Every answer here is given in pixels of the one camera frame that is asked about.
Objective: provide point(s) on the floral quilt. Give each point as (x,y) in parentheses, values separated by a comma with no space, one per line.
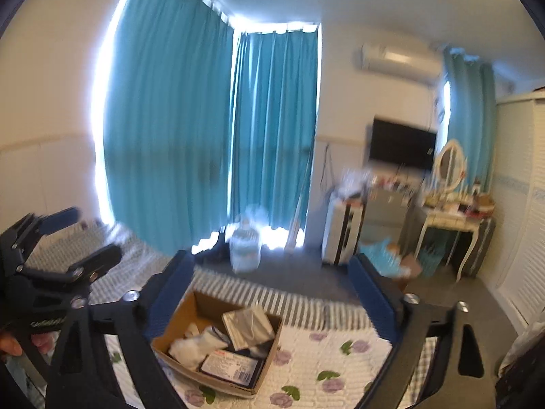
(332,358)

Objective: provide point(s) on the clear water jug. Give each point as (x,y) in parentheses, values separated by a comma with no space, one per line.
(245,243)

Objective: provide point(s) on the person's left hand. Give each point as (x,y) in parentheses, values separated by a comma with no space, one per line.
(42,343)

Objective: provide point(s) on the white drawer cabinet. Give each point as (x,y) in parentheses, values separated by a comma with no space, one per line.
(336,230)

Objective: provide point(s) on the grey foil packet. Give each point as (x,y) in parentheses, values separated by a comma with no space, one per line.
(249,326)

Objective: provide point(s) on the small grey fridge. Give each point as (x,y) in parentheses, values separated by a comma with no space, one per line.
(385,208)

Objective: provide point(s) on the white air conditioner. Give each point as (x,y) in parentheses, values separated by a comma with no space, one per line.
(396,57)

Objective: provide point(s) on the dark cloth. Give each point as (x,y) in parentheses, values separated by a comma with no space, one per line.
(523,383)

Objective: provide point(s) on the small cardboard carton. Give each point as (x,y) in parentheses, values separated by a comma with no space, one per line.
(411,266)

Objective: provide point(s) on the grey suitcase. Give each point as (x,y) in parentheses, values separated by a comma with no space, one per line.
(481,247)

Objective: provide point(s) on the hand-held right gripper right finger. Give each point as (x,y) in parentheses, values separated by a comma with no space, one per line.
(370,294)

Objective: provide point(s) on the white mop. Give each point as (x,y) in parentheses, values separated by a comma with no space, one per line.
(300,204)

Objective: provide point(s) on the white sock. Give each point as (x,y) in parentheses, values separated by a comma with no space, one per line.
(208,336)

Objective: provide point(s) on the dark-bordered labelled packet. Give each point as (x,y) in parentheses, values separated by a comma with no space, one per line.
(232,366)

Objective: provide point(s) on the white wardrobe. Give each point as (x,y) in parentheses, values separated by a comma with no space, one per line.
(519,221)

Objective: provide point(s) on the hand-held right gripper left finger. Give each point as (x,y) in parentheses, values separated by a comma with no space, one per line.
(174,294)

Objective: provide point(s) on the narrow teal curtain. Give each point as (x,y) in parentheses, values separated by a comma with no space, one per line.
(468,106)

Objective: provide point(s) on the teal basket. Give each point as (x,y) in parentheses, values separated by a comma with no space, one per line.
(432,260)

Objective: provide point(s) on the brown cardboard box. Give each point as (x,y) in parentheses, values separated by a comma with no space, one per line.
(204,306)

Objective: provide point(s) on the clear plastic bags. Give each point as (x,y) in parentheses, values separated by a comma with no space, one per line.
(355,181)

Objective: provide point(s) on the group of cosmetics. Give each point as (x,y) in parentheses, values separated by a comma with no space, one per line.
(464,204)

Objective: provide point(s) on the wide teal curtain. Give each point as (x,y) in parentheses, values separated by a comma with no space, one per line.
(170,115)

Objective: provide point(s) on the white dressing table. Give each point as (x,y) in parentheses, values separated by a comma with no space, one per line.
(447,221)

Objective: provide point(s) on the blue plastic bag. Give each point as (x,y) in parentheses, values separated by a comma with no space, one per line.
(383,260)

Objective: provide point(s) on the oval white mirror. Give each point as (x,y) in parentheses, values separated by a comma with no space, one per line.
(450,164)

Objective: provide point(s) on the black wall television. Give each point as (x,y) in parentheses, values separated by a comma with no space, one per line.
(402,145)

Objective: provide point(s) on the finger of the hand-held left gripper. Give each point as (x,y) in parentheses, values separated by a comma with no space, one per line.
(102,260)
(64,216)

